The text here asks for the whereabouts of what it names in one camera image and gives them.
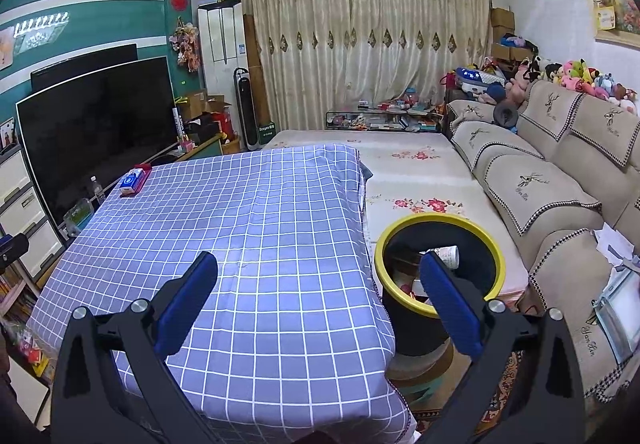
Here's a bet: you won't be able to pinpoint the glass coffee table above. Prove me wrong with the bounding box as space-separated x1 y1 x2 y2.
326 101 446 132

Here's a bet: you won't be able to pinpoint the red bag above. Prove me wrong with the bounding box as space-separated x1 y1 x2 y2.
212 111 236 142

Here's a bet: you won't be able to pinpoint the black tower fan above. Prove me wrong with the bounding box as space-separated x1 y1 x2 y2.
234 68 262 151

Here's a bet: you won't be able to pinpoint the clear plastic folder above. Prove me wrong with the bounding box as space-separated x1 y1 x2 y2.
590 269 640 365

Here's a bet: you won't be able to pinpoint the crystal wall ornament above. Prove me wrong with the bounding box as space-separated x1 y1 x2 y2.
13 13 68 55

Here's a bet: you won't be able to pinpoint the blue and white box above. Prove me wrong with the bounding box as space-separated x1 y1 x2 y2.
119 164 153 197

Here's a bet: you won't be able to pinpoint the pink wall picture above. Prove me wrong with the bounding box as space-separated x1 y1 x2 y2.
0 26 16 70

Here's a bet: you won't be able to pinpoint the brown round board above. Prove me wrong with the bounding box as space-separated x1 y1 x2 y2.
387 349 470 395

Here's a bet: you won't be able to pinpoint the white standing air conditioner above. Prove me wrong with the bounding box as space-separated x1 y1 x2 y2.
196 1 251 117

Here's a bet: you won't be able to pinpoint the large black television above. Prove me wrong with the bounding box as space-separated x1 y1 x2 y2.
15 56 180 237

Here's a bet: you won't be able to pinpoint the hanging flower decoration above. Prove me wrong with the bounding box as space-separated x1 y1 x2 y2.
169 19 202 73

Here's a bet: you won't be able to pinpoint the floral mattress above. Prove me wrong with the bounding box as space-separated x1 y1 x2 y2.
260 129 530 300

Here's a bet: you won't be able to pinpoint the dark grey round cushion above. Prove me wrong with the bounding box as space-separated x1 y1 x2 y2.
492 101 518 127

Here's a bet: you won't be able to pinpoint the black bin with yellow rim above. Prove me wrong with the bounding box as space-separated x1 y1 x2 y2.
374 213 507 357

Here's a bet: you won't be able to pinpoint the shelf of books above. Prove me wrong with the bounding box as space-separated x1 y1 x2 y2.
0 269 51 380

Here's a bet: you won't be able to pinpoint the blue checked tablecloth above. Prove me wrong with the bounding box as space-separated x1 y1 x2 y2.
25 143 416 444

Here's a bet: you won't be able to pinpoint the pile of plush toys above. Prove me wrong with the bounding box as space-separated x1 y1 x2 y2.
510 56 640 116

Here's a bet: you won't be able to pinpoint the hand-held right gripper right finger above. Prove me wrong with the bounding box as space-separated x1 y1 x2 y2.
419 251 586 444

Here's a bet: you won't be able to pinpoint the stack of cardboard boxes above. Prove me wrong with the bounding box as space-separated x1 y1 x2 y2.
490 8 536 62

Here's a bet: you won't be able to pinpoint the teal plastic stool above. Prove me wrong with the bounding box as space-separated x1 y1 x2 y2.
400 384 443 409

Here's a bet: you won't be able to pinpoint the white drawer cabinet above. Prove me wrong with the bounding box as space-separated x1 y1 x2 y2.
0 144 63 282

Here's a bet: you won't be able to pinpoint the beige sofa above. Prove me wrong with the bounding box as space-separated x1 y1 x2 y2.
444 80 640 405

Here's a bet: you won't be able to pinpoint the clear plastic container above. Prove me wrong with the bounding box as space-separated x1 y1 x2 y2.
62 198 96 237

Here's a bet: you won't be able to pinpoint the blue star printed bag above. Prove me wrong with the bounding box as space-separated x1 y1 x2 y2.
454 67 506 97

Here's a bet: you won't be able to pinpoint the small photo frame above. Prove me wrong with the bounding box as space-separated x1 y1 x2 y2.
0 118 18 150

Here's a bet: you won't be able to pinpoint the open cardboard box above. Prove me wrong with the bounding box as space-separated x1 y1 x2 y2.
180 91 226 122

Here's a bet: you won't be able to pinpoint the beige curtain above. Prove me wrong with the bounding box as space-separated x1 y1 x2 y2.
239 0 493 130

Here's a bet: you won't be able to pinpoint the white papers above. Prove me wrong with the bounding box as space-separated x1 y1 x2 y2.
592 223 640 270

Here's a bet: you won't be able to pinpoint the white upright stick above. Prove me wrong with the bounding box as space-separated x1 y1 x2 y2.
171 106 187 142

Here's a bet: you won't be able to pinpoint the small black television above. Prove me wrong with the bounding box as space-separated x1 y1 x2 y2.
30 43 138 92

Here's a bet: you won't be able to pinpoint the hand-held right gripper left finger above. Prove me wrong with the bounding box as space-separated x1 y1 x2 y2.
50 251 221 444

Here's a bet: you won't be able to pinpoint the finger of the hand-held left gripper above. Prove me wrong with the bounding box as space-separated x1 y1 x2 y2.
0 233 29 261

